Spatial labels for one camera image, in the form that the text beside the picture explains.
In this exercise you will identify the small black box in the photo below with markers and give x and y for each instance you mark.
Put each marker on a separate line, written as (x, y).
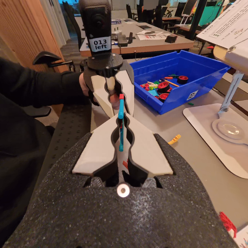
(171, 38)

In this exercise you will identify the person's left forearm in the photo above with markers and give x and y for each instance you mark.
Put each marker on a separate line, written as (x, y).
(38, 87)

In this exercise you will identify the black pole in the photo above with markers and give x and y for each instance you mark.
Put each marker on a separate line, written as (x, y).
(196, 19)

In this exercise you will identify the black perforated board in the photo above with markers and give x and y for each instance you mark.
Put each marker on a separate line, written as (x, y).
(67, 135)

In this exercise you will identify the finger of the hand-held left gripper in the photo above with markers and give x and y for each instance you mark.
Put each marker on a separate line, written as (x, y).
(98, 87)
(127, 87)

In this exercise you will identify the teal toy rod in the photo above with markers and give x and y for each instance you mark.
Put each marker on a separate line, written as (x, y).
(121, 120)

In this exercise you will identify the blue parts bin with tag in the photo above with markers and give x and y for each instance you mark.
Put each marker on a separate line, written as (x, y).
(203, 67)

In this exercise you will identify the blue printed box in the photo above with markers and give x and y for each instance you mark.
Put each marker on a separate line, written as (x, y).
(116, 21)

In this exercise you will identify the small white device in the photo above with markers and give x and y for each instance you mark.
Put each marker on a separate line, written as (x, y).
(116, 32)

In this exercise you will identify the instruction sheet board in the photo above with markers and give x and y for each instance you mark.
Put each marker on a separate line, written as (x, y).
(228, 25)

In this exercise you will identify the yellow toy rod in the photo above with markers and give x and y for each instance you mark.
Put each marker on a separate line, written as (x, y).
(171, 83)

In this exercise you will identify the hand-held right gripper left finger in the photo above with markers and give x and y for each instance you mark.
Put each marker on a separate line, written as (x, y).
(95, 155)

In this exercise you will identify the black power adapter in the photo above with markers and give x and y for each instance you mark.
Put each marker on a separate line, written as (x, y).
(122, 40)

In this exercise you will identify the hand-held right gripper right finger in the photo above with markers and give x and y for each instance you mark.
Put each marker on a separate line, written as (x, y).
(151, 155)

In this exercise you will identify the papers on neighbouring table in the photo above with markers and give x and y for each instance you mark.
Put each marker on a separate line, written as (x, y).
(153, 34)

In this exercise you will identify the black toy wheel red hub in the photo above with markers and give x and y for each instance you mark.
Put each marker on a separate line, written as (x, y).
(163, 87)
(164, 97)
(182, 79)

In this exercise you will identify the yellow fan toy connector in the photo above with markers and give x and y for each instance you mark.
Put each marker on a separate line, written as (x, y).
(174, 139)

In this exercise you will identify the wooden column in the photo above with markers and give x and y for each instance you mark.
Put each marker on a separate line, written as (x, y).
(23, 29)

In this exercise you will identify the person's left hand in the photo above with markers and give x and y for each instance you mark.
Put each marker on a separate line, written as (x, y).
(83, 85)

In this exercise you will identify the white stand base board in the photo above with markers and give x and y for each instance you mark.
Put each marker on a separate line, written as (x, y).
(203, 126)

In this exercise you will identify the black mat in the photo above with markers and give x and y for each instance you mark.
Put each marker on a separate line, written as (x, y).
(144, 26)

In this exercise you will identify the green tote bag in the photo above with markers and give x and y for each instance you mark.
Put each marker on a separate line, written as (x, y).
(209, 15)

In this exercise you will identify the neighbouring grey table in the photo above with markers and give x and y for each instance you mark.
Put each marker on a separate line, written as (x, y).
(155, 45)

